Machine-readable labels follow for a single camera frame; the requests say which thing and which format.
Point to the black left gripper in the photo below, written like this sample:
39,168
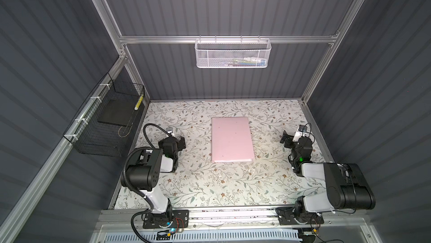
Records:
179,144

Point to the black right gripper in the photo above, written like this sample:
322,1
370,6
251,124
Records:
289,141

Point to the pink file folder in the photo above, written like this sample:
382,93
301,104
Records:
231,140

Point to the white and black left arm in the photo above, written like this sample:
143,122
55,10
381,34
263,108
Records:
141,173

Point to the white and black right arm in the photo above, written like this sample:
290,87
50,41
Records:
345,185

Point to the yellow marker pen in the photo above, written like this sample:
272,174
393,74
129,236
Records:
139,102

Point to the black pad in basket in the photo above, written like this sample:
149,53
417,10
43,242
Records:
119,113

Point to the floral patterned table mat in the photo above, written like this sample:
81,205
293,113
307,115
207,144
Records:
199,182

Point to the white ventilated grille strip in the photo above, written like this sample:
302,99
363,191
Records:
221,236

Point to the pens in white basket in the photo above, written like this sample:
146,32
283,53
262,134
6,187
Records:
248,61

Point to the aluminium horizontal back bar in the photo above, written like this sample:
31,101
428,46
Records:
276,39

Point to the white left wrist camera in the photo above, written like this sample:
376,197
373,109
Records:
170,130

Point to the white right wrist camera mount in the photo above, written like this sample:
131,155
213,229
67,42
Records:
300,132

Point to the black wire wall basket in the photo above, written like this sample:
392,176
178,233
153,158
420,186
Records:
88,136

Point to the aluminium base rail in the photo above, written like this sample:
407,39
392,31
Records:
224,217

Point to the white wire mesh basket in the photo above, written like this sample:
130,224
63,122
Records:
211,55

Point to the aluminium frame corner post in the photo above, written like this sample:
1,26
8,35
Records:
332,49

